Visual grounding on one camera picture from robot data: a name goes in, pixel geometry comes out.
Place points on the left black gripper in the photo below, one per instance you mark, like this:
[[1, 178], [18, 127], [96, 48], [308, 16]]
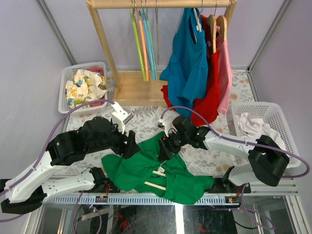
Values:
[[131, 147]]

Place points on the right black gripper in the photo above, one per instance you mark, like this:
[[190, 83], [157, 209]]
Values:
[[165, 152]]

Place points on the cream white hanger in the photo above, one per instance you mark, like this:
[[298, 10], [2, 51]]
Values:
[[158, 176]]

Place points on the green t shirt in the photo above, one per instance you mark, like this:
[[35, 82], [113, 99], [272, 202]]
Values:
[[145, 174]]

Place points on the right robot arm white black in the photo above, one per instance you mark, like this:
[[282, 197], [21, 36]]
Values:
[[266, 163]]

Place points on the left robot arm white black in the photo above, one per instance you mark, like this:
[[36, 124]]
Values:
[[65, 149]]

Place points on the red t shirt hanging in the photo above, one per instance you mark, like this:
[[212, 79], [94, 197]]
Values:
[[204, 109]]

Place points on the blue t shirt hanging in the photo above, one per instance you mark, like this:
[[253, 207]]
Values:
[[187, 70]]

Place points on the teal plastic hanger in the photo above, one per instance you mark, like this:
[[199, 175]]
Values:
[[151, 43]]

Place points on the pink t shirt hanging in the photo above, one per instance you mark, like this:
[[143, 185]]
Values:
[[224, 72]]

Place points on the orange plastic hanger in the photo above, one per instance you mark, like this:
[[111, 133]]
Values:
[[143, 50]]

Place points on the white hanger with blue shirt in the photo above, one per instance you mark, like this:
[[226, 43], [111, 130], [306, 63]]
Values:
[[197, 18]]

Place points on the blue plastic hanger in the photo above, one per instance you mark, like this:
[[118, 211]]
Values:
[[147, 38]]

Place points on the green plastic hanger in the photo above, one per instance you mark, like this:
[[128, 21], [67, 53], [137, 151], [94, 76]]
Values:
[[136, 34]]

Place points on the wooden hanger with red shirt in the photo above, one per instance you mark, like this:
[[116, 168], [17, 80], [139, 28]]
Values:
[[209, 26]]

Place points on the wooden hanger with pink shirt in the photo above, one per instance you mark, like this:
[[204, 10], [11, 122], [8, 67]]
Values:
[[220, 21]]

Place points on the wooden clothes rack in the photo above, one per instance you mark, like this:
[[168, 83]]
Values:
[[131, 89]]

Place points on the patterned cream cloth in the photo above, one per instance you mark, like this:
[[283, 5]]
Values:
[[85, 86]]

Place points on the left white plastic basket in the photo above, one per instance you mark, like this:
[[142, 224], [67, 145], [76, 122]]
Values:
[[67, 74]]

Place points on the white plastic basket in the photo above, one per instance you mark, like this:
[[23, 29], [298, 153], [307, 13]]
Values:
[[67, 74], [272, 114]]

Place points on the dark red cloth in basket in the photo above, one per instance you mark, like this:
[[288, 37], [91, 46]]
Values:
[[96, 69]]

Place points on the white cloth in basket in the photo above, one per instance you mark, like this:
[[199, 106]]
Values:
[[254, 128]]

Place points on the right white plastic basket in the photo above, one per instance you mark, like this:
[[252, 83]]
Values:
[[272, 114]]

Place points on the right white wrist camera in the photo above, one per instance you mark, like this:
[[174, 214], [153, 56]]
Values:
[[167, 126]]

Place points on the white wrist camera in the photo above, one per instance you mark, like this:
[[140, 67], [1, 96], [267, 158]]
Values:
[[121, 117], [167, 126]]

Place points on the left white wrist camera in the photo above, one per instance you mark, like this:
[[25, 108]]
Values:
[[121, 117]]

